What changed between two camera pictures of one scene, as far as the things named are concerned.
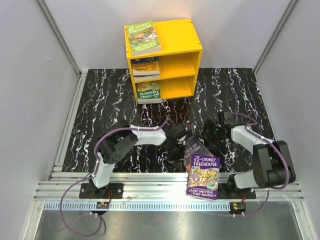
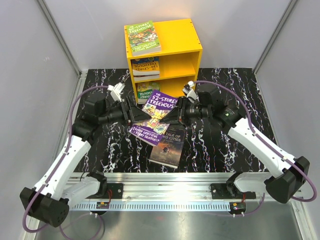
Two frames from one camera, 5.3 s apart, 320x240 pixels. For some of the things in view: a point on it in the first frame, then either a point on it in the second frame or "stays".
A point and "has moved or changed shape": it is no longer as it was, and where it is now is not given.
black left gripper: x=178 y=160 → x=132 y=113
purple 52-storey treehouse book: x=203 y=177 → x=151 y=129
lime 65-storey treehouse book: x=143 y=39 stays
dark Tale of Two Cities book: x=194 y=146 has moved or changed shape
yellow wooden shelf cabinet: x=179 y=58 stays
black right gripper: x=214 y=146 → x=178 y=114
